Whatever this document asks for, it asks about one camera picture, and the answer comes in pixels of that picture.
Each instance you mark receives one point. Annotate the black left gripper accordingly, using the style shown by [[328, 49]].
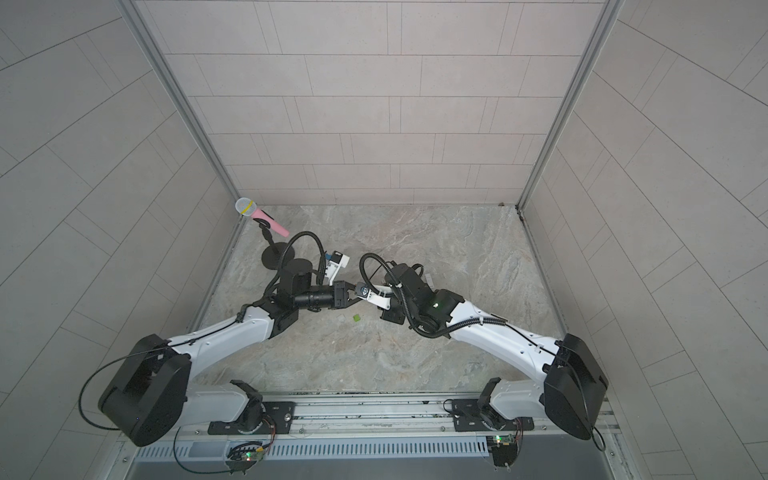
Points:
[[338, 294]]

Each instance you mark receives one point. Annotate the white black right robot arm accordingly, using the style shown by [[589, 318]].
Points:
[[569, 386]]

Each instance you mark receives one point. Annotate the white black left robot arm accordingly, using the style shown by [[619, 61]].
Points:
[[152, 391]]

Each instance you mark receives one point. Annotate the pink toy microphone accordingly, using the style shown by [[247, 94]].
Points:
[[249, 208]]

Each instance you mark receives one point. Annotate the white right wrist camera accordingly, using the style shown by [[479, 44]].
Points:
[[378, 295]]

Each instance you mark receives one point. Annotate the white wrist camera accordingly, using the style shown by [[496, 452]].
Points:
[[378, 295], [335, 262]]

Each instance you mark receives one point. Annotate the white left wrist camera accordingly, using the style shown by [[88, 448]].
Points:
[[335, 262]]

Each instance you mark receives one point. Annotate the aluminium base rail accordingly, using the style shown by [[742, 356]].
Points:
[[357, 427]]

